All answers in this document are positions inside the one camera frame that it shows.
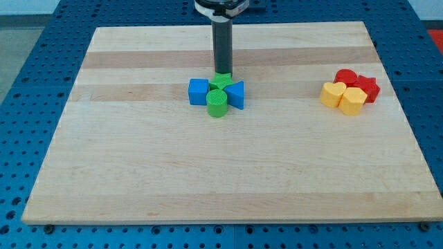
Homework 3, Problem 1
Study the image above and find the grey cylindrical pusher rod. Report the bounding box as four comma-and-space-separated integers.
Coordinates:
212, 20, 233, 74

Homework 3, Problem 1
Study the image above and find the red star block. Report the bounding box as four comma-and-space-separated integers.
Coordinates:
355, 75, 381, 103

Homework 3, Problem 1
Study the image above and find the wooden board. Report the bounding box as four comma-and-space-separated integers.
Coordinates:
21, 21, 442, 225

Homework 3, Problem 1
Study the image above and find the green cylinder block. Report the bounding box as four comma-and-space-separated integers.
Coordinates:
206, 89, 228, 118

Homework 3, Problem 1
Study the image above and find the green star block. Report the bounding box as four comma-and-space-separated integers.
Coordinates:
209, 73, 234, 90

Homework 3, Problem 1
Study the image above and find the blue cube block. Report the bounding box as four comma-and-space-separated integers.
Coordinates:
188, 78, 209, 106

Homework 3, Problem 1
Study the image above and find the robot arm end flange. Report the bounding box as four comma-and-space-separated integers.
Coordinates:
194, 0, 250, 19

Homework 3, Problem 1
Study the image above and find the yellow heart block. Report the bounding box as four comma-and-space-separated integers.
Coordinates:
319, 82, 347, 108

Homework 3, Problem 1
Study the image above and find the yellow hexagon block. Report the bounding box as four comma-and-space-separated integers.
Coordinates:
338, 87, 368, 116

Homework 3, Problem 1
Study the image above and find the blue triangle block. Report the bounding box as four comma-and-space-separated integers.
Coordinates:
224, 81, 244, 110

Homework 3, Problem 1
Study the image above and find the red cylinder block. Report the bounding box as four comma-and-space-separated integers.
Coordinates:
334, 68, 358, 87

